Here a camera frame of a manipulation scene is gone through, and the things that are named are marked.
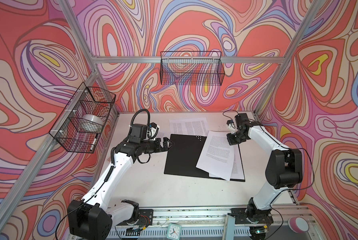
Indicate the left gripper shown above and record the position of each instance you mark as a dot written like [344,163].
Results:
[158,147]

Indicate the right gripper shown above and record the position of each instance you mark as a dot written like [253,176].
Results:
[231,141]

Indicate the red folder with black interior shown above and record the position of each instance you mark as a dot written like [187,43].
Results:
[183,156]

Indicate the printed paper sheet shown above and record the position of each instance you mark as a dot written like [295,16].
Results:
[237,166]
[191,127]
[215,139]

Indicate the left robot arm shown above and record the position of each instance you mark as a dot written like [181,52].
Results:
[92,218]

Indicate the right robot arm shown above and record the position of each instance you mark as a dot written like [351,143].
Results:
[283,170]

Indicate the black marker pen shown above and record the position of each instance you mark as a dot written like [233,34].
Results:
[94,142]

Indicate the silver tape roll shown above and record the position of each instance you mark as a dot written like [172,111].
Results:
[91,123]

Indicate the small teal clock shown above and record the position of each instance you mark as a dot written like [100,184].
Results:
[174,232]

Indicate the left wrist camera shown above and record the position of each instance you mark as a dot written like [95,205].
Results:
[139,132]

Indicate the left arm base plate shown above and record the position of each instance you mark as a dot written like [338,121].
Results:
[129,213]

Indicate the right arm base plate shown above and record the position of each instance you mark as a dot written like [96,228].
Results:
[253,217]

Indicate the black wire basket back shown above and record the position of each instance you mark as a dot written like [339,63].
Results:
[192,68]

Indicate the black wire basket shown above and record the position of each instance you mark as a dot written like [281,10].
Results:
[86,100]
[192,68]

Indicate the black wire basket left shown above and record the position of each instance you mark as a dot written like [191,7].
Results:
[86,100]

